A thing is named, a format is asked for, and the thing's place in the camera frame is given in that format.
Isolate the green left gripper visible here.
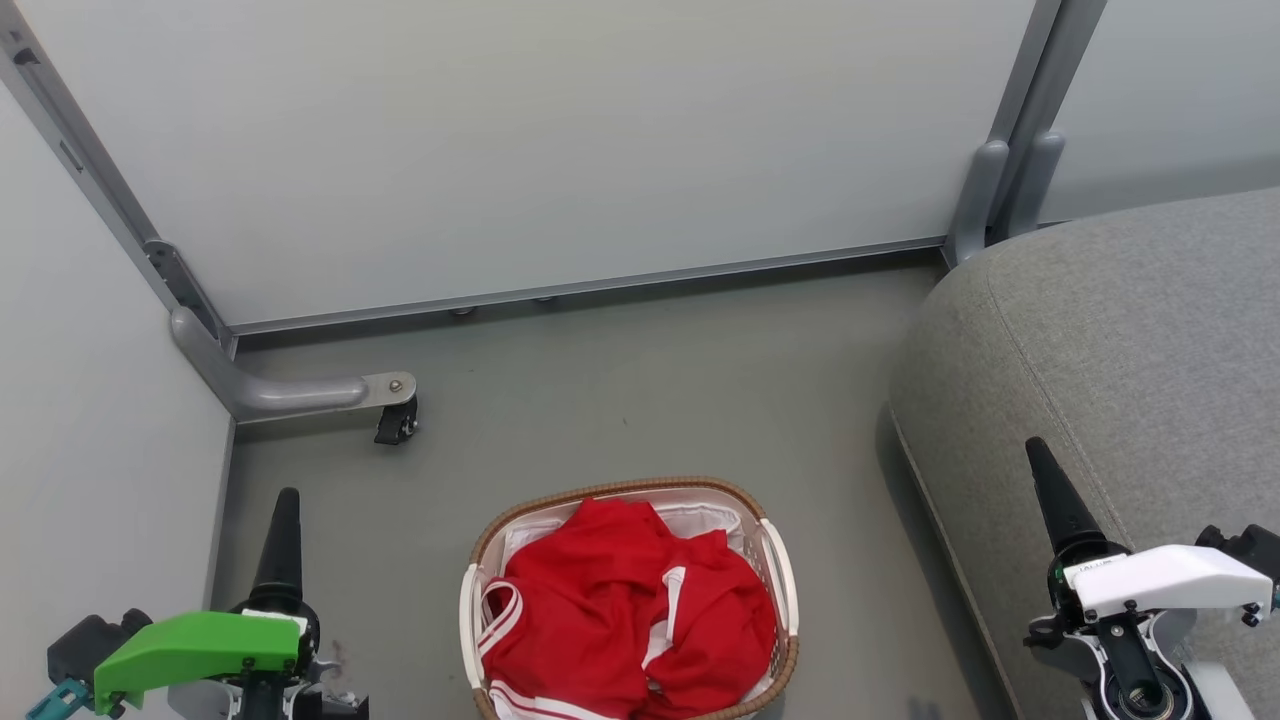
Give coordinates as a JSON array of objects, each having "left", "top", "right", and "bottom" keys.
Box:
[{"left": 93, "top": 487, "right": 323, "bottom": 720}]

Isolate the teal cable connector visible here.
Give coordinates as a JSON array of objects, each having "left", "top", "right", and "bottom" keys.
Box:
[{"left": 24, "top": 677, "right": 93, "bottom": 720}]

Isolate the grey partition foot with plate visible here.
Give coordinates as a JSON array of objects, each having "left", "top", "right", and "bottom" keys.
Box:
[{"left": 168, "top": 307, "right": 418, "bottom": 425}]

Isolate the grey partition post with bracket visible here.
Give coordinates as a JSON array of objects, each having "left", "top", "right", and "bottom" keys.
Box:
[{"left": 0, "top": 0, "right": 239, "bottom": 359}]

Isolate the grey aluminium partition rail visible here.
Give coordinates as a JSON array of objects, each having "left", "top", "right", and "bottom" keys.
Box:
[{"left": 226, "top": 236, "right": 948, "bottom": 337}]

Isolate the grey fabric sofa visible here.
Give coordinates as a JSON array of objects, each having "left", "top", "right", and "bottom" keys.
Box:
[{"left": 888, "top": 187, "right": 1280, "bottom": 720}]

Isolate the black caster wheel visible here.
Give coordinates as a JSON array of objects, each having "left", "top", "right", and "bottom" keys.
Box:
[{"left": 374, "top": 396, "right": 420, "bottom": 447}]

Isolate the white basket liner cloth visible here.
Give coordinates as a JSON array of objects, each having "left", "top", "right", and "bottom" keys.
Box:
[{"left": 497, "top": 503, "right": 746, "bottom": 576}]

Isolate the red and white garment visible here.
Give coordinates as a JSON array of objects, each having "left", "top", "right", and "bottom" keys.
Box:
[{"left": 478, "top": 497, "right": 779, "bottom": 720}]

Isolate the grey double partition post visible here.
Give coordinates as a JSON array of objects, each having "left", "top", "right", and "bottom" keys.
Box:
[{"left": 985, "top": 0, "right": 1111, "bottom": 241}]

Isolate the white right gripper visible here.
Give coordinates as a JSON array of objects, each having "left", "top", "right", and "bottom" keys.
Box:
[{"left": 1024, "top": 436, "right": 1277, "bottom": 720}]

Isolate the white wicker-rim laundry basket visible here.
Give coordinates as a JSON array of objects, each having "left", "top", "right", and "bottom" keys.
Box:
[{"left": 459, "top": 476, "right": 800, "bottom": 720}]

